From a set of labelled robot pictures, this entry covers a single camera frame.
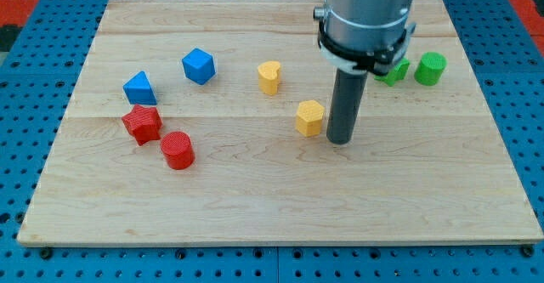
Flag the black and white mounting flange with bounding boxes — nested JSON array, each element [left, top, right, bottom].
[[317, 21, 417, 76]]

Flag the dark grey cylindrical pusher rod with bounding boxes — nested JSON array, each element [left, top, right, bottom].
[[326, 69, 368, 144]]

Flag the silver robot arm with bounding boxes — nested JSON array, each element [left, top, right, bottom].
[[313, 0, 416, 145]]

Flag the green star block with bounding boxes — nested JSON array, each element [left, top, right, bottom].
[[374, 58, 411, 87]]

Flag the red star block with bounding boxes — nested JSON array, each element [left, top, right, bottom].
[[122, 105, 162, 145]]

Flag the green cylinder block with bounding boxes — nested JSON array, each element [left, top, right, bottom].
[[414, 52, 447, 86]]

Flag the yellow hexagon block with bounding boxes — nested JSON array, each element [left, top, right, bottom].
[[295, 100, 325, 137]]

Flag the yellow heart block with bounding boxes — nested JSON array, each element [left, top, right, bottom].
[[258, 60, 281, 96]]

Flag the blue cube block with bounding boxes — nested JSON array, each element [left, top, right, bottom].
[[181, 48, 216, 85]]

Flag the wooden board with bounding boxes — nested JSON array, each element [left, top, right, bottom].
[[18, 0, 543, 247]]

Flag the red cylinder block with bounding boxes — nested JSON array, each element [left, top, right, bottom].
[[161, 131, 195, 170]]

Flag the blue triangle block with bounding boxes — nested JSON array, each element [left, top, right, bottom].
[[122, 71, 157, 105]]

